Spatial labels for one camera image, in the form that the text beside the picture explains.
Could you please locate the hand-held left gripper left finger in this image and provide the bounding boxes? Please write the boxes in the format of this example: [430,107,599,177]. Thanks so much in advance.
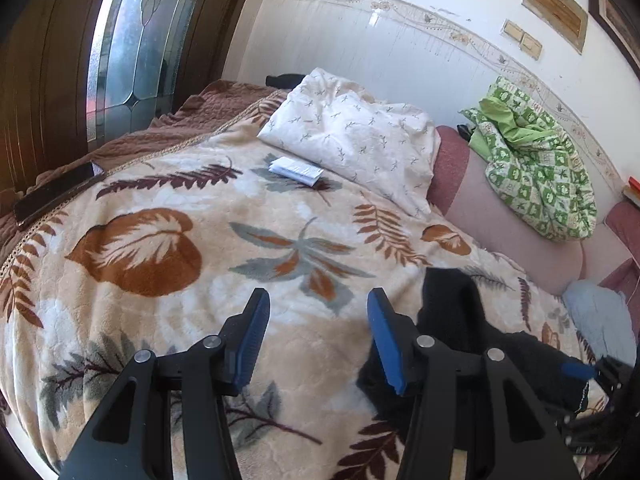
[57,287,271,480]

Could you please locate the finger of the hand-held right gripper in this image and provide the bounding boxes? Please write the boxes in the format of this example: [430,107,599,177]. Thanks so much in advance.
[560,356,624,397]

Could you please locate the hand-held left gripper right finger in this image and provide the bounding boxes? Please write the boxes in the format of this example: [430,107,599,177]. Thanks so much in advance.
[366,287,583,480]

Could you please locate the black pants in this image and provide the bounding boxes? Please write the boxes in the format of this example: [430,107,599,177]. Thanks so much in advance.
[356,267,608,433]

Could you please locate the light blue cloth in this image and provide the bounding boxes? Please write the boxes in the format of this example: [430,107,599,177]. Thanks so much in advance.
[562,280,638,366]

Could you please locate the leaf-print fleece blanket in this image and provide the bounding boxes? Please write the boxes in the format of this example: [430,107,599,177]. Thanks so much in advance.
[0,95,608,480]

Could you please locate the pink patchwork quilt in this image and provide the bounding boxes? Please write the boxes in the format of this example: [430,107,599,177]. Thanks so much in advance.
[582,200,640,341]

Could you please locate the pink bolster cushion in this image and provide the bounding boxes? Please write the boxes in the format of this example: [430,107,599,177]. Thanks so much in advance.
[427,125,588,296]

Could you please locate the white paper booklet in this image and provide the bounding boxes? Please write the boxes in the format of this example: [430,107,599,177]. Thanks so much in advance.
[268,156,323,187]

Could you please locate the green patterned cloth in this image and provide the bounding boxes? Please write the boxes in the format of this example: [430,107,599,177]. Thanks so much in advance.
[459,76,598,242]

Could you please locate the white floral pillow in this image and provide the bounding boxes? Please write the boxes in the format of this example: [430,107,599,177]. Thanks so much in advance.
[257,67,442,218]

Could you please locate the brown quilted bedspread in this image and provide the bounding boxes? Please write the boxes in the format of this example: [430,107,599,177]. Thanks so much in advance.
[0,79,288,261]

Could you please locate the black phone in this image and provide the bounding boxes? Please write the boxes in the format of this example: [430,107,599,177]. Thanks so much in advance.
[13,160,104,226]

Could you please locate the stained glass panel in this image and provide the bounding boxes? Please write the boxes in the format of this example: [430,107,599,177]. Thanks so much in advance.
[86,0,201,153]

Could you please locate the small beige wall switch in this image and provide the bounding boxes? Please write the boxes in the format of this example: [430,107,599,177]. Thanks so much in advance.
[519,31,543,60]
[501,19,526,46]

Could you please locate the framed wall picture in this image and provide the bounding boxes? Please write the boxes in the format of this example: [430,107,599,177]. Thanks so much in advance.
[587,0,640,66]

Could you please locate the large beige wall plaque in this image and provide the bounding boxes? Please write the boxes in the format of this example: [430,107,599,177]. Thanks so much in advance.
[521,0,588,54]

